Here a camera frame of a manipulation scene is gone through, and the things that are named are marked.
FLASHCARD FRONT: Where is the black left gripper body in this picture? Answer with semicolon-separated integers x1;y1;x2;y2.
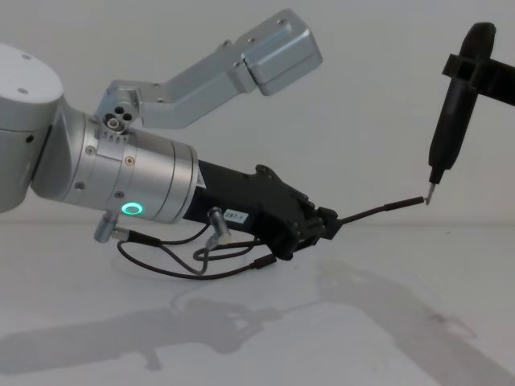
183;158;314;261

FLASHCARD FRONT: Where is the black pen-shaped tool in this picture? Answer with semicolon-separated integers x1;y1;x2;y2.
423;22;499;207

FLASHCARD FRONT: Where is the thin black wire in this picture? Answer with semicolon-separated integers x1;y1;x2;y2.
336;195;426;224

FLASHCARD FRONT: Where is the white table cloth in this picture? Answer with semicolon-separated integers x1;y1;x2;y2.
0;212;515;386

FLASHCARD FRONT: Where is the thin dark gripper cable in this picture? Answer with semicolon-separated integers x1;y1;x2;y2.
115;207;279;281

